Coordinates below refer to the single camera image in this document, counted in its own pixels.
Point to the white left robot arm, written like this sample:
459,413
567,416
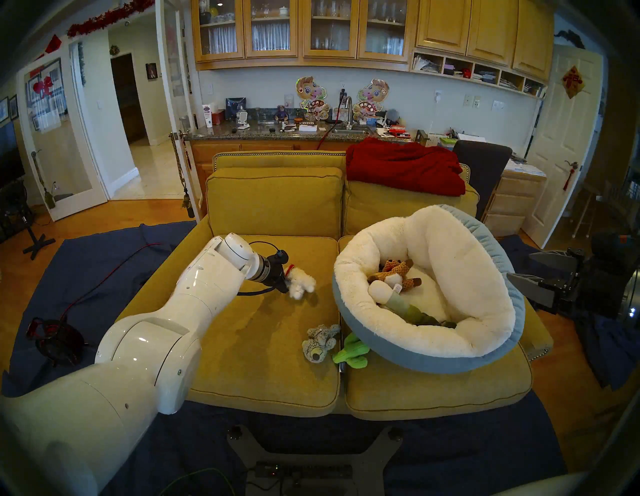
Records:
150,350

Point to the black floor stand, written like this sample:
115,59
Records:
37,245

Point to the white lamb plush toy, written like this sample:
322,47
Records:
302,282

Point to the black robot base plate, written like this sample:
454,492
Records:
315,482

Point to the white blue dog bed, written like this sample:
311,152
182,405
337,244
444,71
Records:
450,240

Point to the small red box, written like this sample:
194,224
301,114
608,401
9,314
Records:
218,118

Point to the red diamond door decoration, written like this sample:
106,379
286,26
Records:
573,82

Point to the red hanging paper ornament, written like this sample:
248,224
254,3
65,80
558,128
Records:
53,44

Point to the cartoon boy wall decoration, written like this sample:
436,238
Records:
311,93

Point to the green cactus plush toy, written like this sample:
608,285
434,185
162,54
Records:
352,355

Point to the small monkey plush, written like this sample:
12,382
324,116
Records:
281,115

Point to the yellow sofa back cushion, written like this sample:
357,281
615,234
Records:
275,200
375,205

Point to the stack of papers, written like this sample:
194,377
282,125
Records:
525,170

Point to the black television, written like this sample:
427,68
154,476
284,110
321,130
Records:
10,160

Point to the grey spotted plush toy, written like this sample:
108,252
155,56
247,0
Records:
317,345

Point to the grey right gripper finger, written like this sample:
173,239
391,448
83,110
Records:
537,291
560,260

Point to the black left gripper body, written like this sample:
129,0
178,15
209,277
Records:
278,270

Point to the wooden drawer desk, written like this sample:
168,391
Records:
512,200

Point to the black office chair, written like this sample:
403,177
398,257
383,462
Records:
482,170

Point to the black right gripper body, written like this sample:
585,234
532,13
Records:
597,287

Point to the white panel door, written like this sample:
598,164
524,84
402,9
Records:
560,150

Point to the small framed picture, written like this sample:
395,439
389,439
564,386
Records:
151,71

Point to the yellow sofa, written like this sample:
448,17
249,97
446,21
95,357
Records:
280,161

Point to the blue crumpled cloth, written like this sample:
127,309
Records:
607,355

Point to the white french door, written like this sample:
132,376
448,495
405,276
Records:
75,207
172,125

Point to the yellow sofa seat cushion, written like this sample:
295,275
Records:
440,395
275,370

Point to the white green bottle plush toy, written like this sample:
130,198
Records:
400,302

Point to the black wall ornament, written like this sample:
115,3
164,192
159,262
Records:
570,37

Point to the red blanket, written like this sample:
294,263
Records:
405,167

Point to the white lotion bottle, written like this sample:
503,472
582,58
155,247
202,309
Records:
207,117

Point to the dark blue floor cloth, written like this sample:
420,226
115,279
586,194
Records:
475,450

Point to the red paper cutout decoration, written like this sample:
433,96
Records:
44,86

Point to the red tinsel garland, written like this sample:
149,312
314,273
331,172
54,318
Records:
107,17

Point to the granite top kitchen counter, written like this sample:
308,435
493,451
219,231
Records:
235,134

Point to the brown reindeer plush toy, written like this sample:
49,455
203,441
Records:
395,272

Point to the cartoon girl wall decoration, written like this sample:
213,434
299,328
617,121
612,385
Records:
373,94

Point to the wooden wall cabinets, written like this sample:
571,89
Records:
445,25

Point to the chrome sink faucet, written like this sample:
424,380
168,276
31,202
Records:
350,117

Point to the dark blue box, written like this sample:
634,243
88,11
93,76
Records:
235,106

